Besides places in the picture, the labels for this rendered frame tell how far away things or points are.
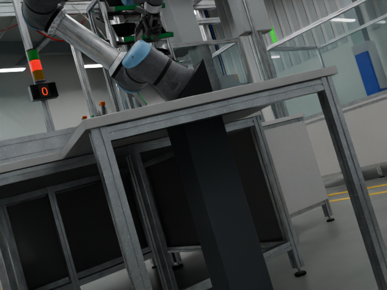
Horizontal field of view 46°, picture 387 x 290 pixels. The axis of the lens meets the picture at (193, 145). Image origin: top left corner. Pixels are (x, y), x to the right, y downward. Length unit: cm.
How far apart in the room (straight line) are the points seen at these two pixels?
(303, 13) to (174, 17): 813
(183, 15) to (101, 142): 231
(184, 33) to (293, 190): 139
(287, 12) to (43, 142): 1013
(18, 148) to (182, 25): 191
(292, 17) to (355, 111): 615
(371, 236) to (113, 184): 90
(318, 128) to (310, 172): 241
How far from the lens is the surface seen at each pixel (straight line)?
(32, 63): 231
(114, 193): 129
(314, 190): 360
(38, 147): 190
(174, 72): 166
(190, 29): 349
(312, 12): 1129
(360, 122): 570
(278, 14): 1182
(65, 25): 180
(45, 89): 227
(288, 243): 238
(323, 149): 598
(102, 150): 129
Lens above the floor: 63
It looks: 4 degrees up
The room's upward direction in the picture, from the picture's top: 16 degrees counter-clockwise
